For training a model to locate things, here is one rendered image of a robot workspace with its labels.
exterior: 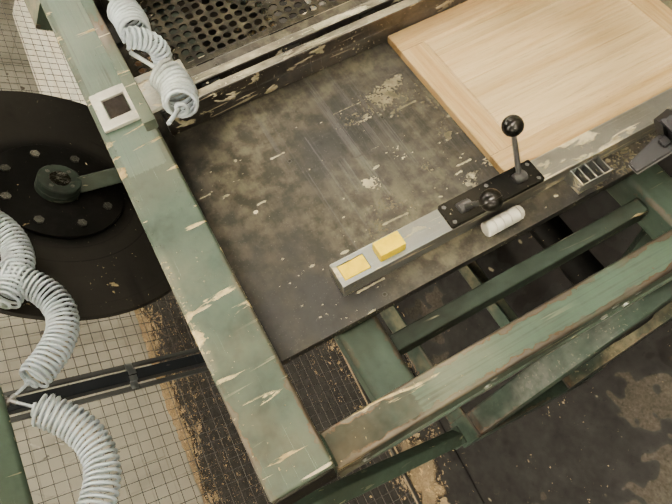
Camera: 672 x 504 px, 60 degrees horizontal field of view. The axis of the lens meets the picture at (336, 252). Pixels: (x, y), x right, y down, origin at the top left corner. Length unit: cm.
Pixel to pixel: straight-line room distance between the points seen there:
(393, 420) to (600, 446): 193
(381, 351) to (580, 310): 33
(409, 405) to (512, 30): 86
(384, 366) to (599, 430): 182
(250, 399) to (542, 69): 89
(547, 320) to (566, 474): 194
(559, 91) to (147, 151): 82
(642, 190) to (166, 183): 90
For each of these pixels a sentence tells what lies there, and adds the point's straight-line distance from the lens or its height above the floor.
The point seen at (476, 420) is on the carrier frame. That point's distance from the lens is 202.
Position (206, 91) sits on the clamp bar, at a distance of 123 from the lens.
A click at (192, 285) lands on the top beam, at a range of 96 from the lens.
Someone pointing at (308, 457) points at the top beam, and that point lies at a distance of 85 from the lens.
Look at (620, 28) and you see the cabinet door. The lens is 148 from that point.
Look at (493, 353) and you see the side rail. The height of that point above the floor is 156.
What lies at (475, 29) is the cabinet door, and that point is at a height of 121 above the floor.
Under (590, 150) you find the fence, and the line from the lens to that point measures 120.
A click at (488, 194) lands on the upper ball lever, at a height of 154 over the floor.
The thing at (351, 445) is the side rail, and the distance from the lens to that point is 90.
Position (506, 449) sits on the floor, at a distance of 302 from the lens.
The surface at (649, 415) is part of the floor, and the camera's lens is 264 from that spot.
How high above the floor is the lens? 233
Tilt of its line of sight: 42 degrees down
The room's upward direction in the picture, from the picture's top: 98 degrees counter-clockwise
